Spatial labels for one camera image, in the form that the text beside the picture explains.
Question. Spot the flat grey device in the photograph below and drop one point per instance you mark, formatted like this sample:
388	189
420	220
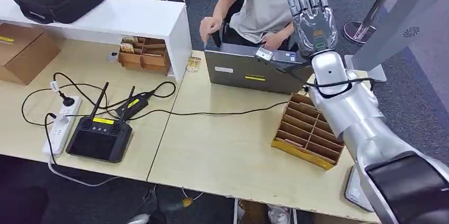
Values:
352	191

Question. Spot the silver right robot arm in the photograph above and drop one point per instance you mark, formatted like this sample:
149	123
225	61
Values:
350	110

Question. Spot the brown cardboard box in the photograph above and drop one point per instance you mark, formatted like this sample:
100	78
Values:
24	54

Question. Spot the person's right hand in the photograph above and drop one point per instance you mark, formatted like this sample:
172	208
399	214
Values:
210	27

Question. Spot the small white round device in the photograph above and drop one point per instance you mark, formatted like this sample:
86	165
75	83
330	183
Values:
112	57

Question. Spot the black office chair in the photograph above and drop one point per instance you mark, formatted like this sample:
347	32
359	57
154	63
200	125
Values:
234	8

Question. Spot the chrome stanchion post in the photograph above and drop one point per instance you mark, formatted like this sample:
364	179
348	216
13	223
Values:
357	31

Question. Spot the wooden slotted card box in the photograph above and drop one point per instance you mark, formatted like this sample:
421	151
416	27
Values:
305	134

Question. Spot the small wooden compartment box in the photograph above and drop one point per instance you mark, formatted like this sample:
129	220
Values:
145	57

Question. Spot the white power strip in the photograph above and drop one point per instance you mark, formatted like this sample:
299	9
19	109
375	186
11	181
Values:
63	127

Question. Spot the small stack of cards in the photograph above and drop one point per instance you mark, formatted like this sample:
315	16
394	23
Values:
193	64

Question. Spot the black remote controller with antennas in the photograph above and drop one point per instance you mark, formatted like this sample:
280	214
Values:
100	140

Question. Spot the person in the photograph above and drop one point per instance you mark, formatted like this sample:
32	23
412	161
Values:
266	5

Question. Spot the grey laptop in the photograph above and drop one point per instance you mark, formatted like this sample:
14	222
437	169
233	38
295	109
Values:
252	71

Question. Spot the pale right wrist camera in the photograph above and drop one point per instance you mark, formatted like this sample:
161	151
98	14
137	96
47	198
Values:
264	54

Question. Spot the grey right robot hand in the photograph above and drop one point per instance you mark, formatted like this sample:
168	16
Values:
314	29

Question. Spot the black power adapter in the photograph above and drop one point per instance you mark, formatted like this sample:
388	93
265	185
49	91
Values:
135	105

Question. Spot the person's left hand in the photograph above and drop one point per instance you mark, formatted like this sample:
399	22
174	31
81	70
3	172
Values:
273	41

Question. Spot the white desk shelf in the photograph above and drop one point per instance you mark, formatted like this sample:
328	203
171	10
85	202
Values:
129	19

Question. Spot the black mains plug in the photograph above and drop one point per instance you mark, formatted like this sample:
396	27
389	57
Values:
67	101

